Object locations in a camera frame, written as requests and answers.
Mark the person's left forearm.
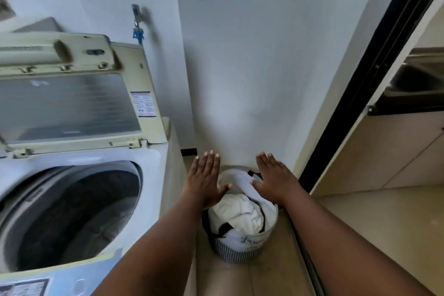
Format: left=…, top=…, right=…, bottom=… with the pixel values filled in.
left=91, top=192, right=209, bottom=296

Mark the cream washing machine lid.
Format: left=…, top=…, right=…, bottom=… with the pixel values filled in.
left=0, top=33, right=170, bottom=160

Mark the beige kitchen cabinet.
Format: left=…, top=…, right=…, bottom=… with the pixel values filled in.
left=311, top=109, right=444, bottom=196

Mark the black sliding door frame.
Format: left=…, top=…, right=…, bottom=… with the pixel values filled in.
left=287, top=0, right=444, bottom=296

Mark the white laundry cloth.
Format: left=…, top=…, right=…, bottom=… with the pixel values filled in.
left=208, top=169, right=278, bottom=235

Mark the wall tap with blue connector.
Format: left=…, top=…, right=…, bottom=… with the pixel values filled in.
left=131, top=3, right=145, bottom=45

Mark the white striped fabric laundry basket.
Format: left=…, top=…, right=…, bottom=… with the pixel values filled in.
left=201, top=165, right=280, bottom=265

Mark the steel kitchen sink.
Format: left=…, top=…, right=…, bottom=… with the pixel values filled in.
left=367, top=47, right=444, bottom=117

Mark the person's left hand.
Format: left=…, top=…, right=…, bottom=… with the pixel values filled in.
left=181, top=150, right=232, bottom=210

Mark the person's right forearm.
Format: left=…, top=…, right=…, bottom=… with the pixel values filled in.
left=280, top=186, right=437, bottom=296

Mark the white top-load washing machine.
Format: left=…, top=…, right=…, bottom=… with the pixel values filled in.
left=0, top=117, right=196, bottom=296

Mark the person's right hand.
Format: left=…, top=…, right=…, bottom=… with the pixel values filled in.
left=250, top=152, right=304, bottom=207

